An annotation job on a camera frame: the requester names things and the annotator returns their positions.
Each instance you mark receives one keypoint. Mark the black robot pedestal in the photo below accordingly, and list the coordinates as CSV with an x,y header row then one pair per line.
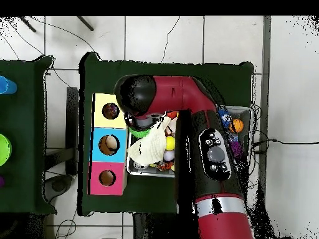
x,y
154,229

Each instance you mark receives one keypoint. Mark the wooden box with three holes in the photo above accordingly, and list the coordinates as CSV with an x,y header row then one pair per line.
x,y
96,184

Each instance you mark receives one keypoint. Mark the dark green table cloth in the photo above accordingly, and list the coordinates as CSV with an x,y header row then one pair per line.
x,y
149,196
25,119

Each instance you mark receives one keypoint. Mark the shallow clear mesh bin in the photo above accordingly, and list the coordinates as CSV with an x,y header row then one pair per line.
x,y
149,172

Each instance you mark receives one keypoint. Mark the small orange basketball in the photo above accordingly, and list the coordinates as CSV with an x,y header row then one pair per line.
x,y
236,125

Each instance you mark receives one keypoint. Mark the smooth orange red ball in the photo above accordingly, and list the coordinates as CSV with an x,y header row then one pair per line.
x,y
172,114

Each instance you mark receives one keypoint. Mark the blue cup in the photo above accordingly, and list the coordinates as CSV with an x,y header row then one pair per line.
x,y
7,86

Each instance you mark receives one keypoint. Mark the lime green round bowl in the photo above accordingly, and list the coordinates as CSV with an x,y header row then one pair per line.
x,y
4,149

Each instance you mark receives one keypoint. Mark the blue puffer toy with eyes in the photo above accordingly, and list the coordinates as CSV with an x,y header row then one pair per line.
x,y
224,118

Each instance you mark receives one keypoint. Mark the cream muslin cloth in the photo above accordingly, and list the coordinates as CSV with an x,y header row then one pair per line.
x,y
152,147

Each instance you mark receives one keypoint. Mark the yellow tennis ball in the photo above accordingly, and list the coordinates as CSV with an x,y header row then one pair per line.
x,y
170,143

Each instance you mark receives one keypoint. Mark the purple knobbly ball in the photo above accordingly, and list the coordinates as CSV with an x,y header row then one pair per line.
x,y
235,149

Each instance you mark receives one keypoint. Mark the black tripod leg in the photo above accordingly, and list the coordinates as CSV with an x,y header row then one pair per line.
x,y
85,23
27,24

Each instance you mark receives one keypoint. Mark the green puffer toy big eyes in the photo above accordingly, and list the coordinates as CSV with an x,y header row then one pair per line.
x,y
139,133

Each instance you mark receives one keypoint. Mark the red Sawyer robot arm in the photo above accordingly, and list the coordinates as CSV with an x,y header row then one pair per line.
x,y
179,92

